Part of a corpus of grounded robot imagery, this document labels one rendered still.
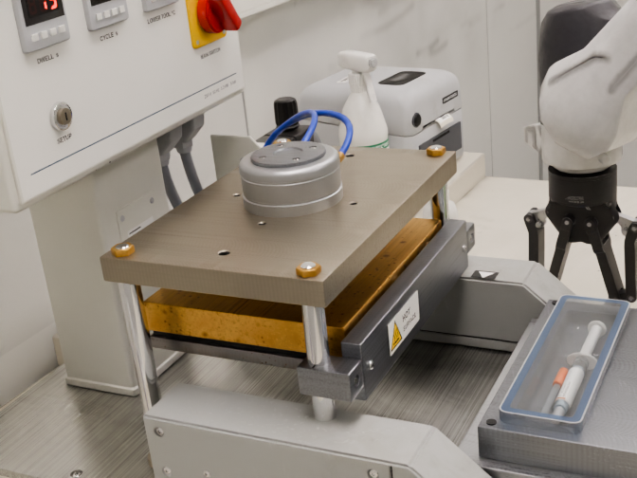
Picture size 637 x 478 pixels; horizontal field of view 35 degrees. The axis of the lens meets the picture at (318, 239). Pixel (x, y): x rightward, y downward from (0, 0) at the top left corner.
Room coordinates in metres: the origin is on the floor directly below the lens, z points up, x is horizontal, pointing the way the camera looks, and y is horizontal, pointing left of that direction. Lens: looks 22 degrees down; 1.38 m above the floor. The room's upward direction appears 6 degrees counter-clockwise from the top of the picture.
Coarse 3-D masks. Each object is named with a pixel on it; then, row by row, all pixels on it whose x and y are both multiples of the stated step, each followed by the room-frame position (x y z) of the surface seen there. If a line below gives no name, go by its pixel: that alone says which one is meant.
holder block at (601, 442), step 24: (528, 336) 0.69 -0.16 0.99; (624, 336) 0.67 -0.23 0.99; (624, 360) 0.64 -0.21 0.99; (504, 384) 0.62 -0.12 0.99; (624, 384) 0.61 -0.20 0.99; (600, 408) 0.58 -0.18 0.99; (624, 408) 0.58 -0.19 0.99; (480, 432) 0.57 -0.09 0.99; (504, 432) 0.57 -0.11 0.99; (528, 432) 0.56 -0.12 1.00; (552, 432) 0.56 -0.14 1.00; (600, 432) 0.55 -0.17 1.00; (624, 432) 0.55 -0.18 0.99; (480, 456) 0.57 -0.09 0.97; (504, 456) 0.57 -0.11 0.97; (528, 456) 0.56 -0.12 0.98; (552, 456) 0.55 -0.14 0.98; (576, 456) 0.54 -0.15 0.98; (600, 456) 0.54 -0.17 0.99; (624, 456) 0.53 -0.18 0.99
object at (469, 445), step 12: (528, 324) 0.76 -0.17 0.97; (516, 348) 0.72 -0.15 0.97; (504, 372) 0.68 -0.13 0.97; (492, 396) 0.65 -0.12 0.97; (480, 420) 0.62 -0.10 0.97; (468, 432) 0.60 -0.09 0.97; (468, 444) 0.59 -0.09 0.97; (468, 456) 0.58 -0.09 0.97; (492, 468) 0.56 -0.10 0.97; (504, 468) 0.56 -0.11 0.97; (516, 468) 0.56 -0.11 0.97; (528, 468) 0.56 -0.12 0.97; (540, 468) 0.55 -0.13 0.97
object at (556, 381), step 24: (576, 312) 0.70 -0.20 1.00; (600, 312) 0.70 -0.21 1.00; (624, 312) 0.69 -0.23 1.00; (552, 336) 0.67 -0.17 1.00; (576, 336) 0.67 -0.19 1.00; (600, 336) 0.66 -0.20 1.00; (528, 360) 0.64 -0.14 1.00; (552, 360) 0.63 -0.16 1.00; (576, 360) 0.63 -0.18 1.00; (600, 360) 0.63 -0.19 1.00; (528, 384) 0.60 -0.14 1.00; (552, 384) 0.60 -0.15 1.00; (576, 384) 0.60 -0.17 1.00; (504, 408) 0.58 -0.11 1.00; (528, 408) 0.57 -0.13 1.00; (552, 408) 0.57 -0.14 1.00; (576, 408) 0.57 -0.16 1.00
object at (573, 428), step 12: (552, 312) 0.71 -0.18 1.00; (624, 324) 0.68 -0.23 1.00; (612, 348) 0.64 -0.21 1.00; (600, 372) 0.61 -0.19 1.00; (600, 384) 0.60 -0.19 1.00; (504, 396) 0.59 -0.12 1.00; (588, 408) 0.57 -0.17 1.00; (504, 420) 0.57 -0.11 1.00; (516, 420) 0.57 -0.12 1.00; (528, 420) 0.57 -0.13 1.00; (540, 420) 0.56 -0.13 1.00; (552, 420) 0.56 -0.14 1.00; (576, 432) 0.55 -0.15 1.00
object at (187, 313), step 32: (416, 224) 0.79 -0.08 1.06; (384, 256) 0.73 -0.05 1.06; (160, 288) 0.72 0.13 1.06; (352, 288) 0.68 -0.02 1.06; (384, 288) 0.68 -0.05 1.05; (160, 320) 0.69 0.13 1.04; (192, 320) 0.67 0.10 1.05; (224, 320) 0.66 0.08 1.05; (256, 320) 0.65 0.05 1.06; (288, 320) 0.64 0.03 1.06; (352, 320) 0.63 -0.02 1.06; (192, 352) 0.68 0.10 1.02; (224, 352) 0.66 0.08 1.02; (256, 352) 0.65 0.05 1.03; (288, 352) 0.64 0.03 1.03
